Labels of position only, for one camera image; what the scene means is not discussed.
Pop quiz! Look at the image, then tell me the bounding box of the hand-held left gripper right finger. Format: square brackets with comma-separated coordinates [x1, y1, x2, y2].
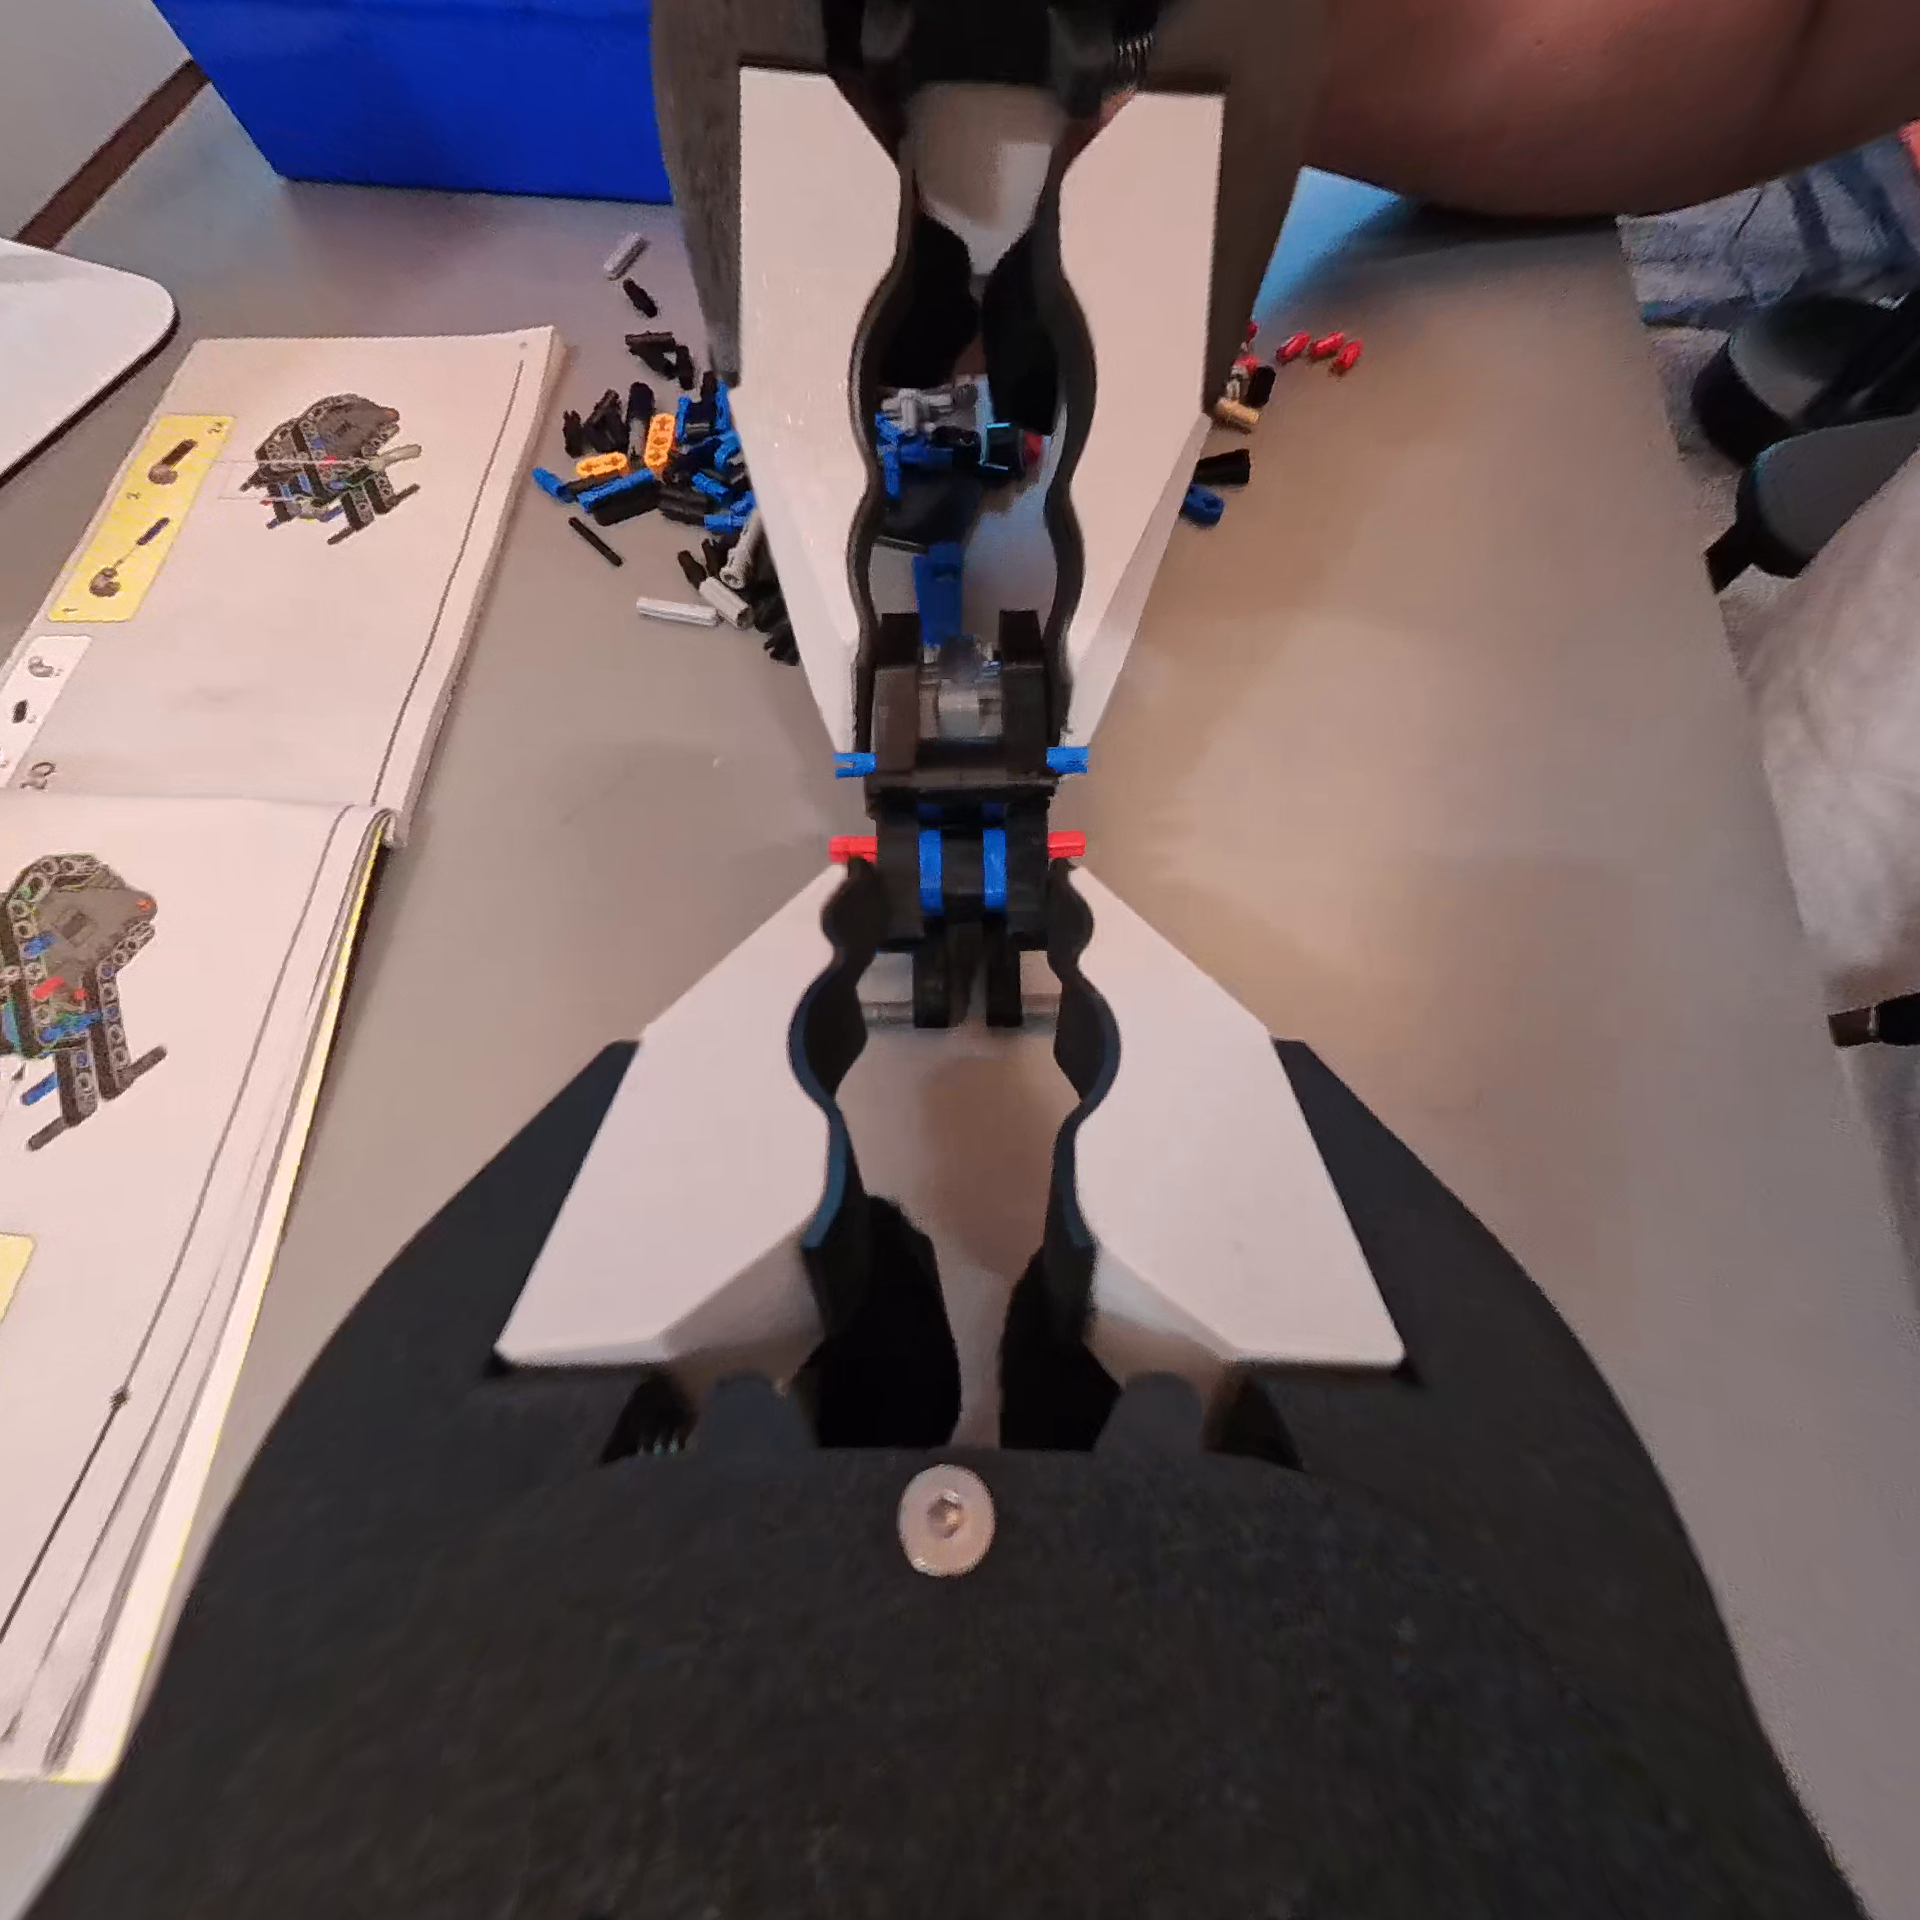
[995, 867, 1414, 1451]

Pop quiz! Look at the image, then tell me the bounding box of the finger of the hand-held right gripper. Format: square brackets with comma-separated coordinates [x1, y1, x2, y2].
[737, 64, 941, 755]
[983, 88, 1233, 747]

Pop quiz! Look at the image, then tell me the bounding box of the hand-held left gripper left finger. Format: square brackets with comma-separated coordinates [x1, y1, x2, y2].
[491, 862, 966, 1451]

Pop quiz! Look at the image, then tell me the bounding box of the lego motor chassis assembly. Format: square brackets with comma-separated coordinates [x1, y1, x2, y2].
[830, 607, 1089, 1038]

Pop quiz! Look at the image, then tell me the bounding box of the person's right forearm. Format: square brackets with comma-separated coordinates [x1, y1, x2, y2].
[1303, 0, 1920, 222]

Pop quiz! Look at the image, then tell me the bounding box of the pile of small lego pins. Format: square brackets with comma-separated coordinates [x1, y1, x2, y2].
[534, 231, 1057, 664]

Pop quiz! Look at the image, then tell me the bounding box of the lego instruction booklet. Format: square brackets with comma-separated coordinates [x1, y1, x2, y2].
[0, 327, 571, 1788]

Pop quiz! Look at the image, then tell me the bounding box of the cluster of red blue connectors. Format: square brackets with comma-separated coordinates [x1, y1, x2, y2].
[1190, 323, 1370, 529]

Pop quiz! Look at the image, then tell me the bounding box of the blue plastic bin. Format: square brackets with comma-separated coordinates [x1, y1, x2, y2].
[151, 0, 682, 208]

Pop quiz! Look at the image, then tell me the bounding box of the black office chair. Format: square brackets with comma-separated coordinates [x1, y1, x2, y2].
[1691, 285, 1920, 592]

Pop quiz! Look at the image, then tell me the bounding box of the person's white shirt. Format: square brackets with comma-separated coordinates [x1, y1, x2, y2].
[1738, 510, 1920, 1057]

